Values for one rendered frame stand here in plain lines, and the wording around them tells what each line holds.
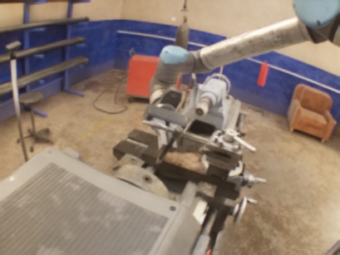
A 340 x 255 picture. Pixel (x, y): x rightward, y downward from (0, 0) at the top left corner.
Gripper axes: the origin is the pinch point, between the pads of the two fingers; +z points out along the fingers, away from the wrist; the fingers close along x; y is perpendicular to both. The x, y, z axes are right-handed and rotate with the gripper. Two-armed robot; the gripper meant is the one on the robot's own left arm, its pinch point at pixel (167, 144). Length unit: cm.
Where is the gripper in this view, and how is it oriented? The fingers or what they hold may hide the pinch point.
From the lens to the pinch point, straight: 72.3
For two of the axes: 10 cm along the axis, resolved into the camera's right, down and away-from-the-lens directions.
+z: 0.8, 6.6, -7.5
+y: -4.5, 7.0, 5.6
